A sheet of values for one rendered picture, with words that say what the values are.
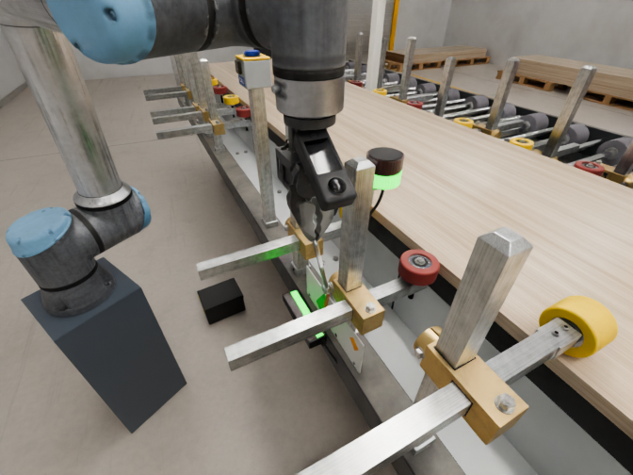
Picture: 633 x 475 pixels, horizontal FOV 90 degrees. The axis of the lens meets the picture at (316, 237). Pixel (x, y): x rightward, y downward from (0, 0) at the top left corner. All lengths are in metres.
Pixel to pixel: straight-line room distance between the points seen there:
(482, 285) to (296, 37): 0.32
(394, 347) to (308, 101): 0.66
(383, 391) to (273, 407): 0.82
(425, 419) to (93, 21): 0.51
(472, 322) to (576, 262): 0.49
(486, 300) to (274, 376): 1.27
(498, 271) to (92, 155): 0.95
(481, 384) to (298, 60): 0.43
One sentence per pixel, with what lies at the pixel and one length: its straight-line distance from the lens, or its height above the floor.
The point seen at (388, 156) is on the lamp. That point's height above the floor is 1.14.
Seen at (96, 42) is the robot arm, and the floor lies 1.31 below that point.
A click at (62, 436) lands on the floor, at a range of 1.73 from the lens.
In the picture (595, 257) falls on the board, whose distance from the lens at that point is 0.90.
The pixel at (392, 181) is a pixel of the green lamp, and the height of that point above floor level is 1.11.
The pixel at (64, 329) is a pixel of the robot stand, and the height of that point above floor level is 0.60.
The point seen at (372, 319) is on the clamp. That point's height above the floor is 0.86.
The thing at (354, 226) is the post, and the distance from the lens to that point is 0.55.
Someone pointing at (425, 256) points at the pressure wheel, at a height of 0.91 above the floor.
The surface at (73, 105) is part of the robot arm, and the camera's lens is 0.99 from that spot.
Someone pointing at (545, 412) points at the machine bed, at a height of 0.77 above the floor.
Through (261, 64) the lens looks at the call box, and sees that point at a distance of 0.91.
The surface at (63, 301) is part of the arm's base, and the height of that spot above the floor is 0.65.
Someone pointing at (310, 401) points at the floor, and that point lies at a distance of 1.49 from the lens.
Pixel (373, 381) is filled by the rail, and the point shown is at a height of 0.70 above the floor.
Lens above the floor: 1.34
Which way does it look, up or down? 37 degrees down
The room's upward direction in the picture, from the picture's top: straight up
